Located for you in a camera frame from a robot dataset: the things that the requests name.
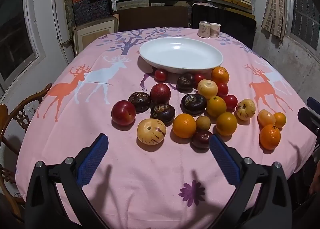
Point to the yellow pepino melon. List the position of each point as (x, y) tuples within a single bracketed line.
[(207, 88)]

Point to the beige drink can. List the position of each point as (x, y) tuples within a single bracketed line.
[(203, 30)]

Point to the white leaning panel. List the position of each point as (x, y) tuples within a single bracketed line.
[(56, 13)]

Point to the barred window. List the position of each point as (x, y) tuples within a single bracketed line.
[(305, 13)]

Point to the shiny red plum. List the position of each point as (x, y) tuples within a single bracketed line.
[(123, 112)]

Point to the dark red plum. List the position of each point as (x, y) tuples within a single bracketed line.
[(202, 139)]

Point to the grey stone slab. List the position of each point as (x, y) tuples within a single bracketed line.
[(68, 11)]

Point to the printed paper cup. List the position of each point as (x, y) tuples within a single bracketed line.
[(215, 30)]

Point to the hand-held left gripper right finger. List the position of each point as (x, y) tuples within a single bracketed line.
[(225, 161)]

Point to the tan checked hanging cloth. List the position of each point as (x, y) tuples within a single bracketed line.
[(273, 6)]

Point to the large pepino melon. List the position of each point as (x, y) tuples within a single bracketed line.
[(151, 131)]

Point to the orange tangerine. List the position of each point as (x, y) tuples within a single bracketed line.
[(220, 75), (269, 137)]

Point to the framed picture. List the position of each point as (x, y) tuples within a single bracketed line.
[(95, 35)]

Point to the pink deer print tablecloth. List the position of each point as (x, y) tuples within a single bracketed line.
[(150, 174)]

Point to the dark purple mangosteen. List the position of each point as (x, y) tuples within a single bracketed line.
[(193, 104), (162, 114), (139, 101), (185, 83)]

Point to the white oval plate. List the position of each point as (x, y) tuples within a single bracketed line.
[(180, 53)]

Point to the carved wooden chair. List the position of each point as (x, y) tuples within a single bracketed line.
[(32, 97)]

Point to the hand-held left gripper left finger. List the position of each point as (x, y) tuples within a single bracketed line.
[(91, 161)]

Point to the brown board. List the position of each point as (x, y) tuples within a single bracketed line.
[(150, 18)]

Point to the small orange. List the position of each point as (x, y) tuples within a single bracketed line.
[(280, 120)]

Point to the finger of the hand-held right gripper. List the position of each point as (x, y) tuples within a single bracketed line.
[(308, 118), (314, 103)]

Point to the small brown longan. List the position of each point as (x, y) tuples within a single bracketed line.
[(203, 123)]

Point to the stack of blue patterned boxes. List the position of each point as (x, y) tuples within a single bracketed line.
[(87, 11)]

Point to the black glossy panel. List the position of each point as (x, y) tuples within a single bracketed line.
[(232, 26)]

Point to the white framed window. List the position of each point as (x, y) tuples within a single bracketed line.
[(15, 36)]

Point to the round orange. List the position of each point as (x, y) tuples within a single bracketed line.
[(216, 106), (226, 123), (184, 125)]

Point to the pale orange citrus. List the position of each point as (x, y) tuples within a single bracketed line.
[(265, 118)]

